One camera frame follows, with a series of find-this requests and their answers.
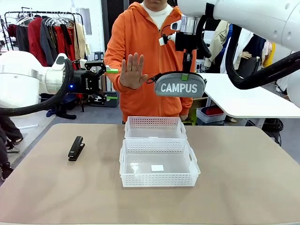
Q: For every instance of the grey jacket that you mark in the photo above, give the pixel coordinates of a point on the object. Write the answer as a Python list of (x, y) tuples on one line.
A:
[(48, 39)]

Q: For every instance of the black garment pile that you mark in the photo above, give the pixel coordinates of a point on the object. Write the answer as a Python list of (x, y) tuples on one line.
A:
[(63, 111)]

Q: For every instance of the person's right forearm orange sleeve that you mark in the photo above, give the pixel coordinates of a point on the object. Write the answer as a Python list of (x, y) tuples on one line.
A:
[(112, 70)]

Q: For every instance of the person's left hand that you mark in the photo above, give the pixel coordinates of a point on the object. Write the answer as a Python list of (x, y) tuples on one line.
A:
[(184, 117)]

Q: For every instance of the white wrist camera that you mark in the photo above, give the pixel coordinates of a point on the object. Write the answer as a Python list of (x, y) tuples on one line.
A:
[(83, 63), (167, 39)]

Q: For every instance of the black stapler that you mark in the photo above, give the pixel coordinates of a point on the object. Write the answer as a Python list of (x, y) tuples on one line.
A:
[(76, 148)]

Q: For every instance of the person's left forearm orange sleeve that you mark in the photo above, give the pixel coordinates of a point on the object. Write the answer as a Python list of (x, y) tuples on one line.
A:
[(186, 106)]

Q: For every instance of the white perforated plastic basket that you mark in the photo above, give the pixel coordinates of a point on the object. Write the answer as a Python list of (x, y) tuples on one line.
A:
[(154, 130)]

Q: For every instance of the beige garment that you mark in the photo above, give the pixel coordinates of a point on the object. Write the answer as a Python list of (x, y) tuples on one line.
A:
[(80, 39)]

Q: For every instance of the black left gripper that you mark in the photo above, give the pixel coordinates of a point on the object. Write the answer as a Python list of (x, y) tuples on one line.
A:
[(85, 82)]

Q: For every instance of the white table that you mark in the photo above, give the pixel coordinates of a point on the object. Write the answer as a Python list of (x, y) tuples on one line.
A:
[(248, 100)]

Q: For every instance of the white basket with label sticker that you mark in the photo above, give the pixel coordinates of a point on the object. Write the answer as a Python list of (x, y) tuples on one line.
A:
[(159, 164)]

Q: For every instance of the black handbag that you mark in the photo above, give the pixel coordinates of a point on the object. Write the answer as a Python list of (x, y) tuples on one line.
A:
[(250, 66)]

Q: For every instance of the person in orange hoodie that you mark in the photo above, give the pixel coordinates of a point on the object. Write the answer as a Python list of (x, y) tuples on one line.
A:
[(145, 35)]

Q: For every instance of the dark red jacket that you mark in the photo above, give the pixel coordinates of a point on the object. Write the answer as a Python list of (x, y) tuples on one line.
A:
[(37, 39)]

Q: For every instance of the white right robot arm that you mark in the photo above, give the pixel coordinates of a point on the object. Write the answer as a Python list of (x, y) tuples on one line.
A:
[(253, 14)]

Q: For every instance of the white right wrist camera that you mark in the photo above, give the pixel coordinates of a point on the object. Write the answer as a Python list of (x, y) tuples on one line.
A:
[(167, 39)]

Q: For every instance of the grey CAMPUS pouch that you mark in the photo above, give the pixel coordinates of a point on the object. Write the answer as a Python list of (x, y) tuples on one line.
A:
[(179, 87)]

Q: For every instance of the yellow garment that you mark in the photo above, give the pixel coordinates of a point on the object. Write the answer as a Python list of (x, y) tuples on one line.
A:
[(269, 56)]

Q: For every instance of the mannequin in navy top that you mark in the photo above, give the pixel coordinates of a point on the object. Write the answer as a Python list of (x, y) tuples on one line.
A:
[(260, 47)]

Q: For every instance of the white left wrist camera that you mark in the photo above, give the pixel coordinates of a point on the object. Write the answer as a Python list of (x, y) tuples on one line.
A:
[(83, 63)]

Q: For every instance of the white coat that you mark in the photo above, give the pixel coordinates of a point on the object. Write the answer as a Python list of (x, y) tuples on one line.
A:
[(243, 44)]

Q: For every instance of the cardboard box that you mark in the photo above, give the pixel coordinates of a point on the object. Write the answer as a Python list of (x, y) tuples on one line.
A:
[(198, 105)]

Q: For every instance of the long red dress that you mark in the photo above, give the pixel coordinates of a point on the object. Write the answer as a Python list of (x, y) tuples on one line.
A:
[(64, 44)]

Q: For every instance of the black metal clothes rack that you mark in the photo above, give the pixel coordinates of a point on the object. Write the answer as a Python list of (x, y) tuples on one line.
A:
[(14, 28)]

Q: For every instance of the clear box with red contents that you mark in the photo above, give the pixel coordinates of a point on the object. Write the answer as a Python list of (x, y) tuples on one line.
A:
[(209, 114)]

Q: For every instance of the person's right hand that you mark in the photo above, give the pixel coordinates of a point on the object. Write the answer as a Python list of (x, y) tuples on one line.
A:
[(131, 75)]

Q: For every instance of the bystander in dark trousers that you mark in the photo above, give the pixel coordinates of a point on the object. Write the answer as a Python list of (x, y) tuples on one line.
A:
[(7, 140)]

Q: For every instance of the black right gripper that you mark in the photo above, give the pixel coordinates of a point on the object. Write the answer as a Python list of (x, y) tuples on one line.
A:
[(186, 41)]

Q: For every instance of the black stool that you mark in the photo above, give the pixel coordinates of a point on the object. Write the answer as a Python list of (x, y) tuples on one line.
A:
[(99, 55)]

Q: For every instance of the mannequin in beige coat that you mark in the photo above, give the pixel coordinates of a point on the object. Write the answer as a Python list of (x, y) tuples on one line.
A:
[(220, 39)]

